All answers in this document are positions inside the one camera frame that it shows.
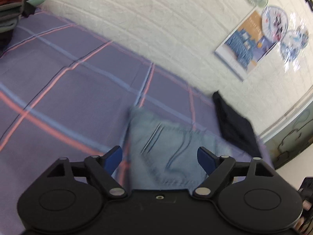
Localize stack of folded clothes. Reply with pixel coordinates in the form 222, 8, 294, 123
0, 0, 45, 52

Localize purple plaid bed sheet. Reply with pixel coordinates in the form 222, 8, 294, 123
0, 8, 274, 235

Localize pale blue floral fan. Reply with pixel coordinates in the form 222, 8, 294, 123
280, 25, 309, 64

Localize bedding advertisement poster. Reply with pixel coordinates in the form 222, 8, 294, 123
215, 10, 276, 81

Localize folded black garment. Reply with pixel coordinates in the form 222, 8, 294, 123
212, 91, 262, 158

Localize white floral paper fan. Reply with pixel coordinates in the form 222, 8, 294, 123
262, 6, 289, 42

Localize light blue denim jeans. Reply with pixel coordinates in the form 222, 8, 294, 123
118, 107, 251, 192

